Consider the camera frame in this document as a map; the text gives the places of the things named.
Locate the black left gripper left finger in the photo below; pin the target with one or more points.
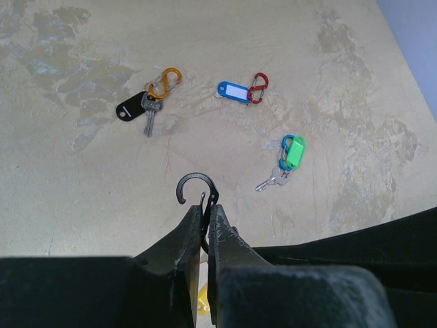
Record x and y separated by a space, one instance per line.
171 267

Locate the red carabiner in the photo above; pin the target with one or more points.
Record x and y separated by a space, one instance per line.
259 85

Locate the teal carabiner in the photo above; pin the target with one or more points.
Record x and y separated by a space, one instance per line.
285 146

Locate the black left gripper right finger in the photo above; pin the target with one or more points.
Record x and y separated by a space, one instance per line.
235 277

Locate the green tag key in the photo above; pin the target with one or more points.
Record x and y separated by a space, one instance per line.
294 158

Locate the blue tag key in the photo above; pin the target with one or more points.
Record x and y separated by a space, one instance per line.
232 91

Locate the yellow tag key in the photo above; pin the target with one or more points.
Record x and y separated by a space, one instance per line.
203 307

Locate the orange carabiner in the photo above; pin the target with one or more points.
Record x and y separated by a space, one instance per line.
161 87

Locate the black carabiner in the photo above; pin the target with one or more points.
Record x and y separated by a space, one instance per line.
212 200

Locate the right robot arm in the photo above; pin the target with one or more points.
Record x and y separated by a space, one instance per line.
400 253

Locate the black tag key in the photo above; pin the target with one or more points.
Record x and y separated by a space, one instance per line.
137 105

